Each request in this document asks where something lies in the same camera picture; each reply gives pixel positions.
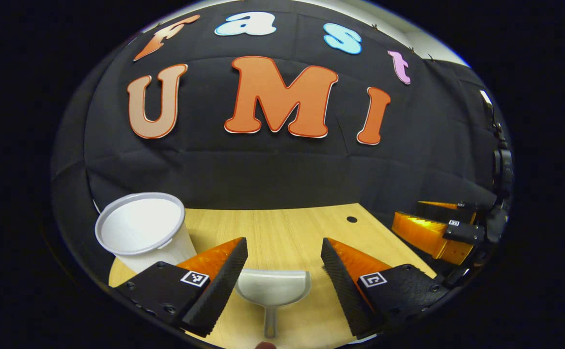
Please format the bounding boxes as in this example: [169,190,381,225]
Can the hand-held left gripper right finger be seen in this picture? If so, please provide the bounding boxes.
[320,238,450,340]

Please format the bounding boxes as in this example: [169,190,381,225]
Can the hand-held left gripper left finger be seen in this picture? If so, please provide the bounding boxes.
[113,237,248,338]

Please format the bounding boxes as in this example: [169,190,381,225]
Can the white plastic dustpan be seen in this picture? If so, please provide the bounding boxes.
[235,269,312,339]

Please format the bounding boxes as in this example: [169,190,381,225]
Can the white ribbed garbage bin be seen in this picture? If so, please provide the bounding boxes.
[94,192,198,274]

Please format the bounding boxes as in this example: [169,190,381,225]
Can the wooden desktop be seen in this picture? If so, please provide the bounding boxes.
[108,204,438,349]

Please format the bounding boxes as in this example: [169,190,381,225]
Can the black tripod stand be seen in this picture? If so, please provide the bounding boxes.
[479,89,514,197]

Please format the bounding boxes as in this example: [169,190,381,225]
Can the black backdrop cloth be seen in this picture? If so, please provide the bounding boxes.
[50,0,506,286]

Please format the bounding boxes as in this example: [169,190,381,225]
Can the row of small cloth clips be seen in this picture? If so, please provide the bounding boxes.
[370,22,434,61]

